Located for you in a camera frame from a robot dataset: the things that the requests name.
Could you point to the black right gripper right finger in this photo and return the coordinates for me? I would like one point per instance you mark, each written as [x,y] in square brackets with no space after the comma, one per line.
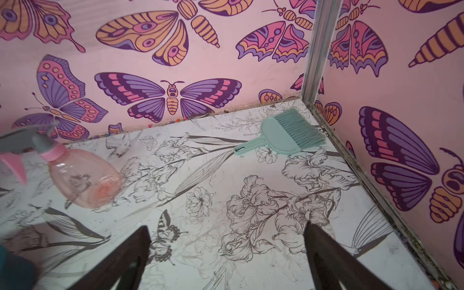
[332,267]

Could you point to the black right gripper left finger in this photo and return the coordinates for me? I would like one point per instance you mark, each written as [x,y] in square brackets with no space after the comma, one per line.
[123,268]

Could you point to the teal storage box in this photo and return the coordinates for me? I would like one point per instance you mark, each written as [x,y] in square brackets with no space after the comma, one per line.
[17,273]

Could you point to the pink spray bottle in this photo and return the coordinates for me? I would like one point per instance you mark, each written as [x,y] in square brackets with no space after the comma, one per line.
[84,178]

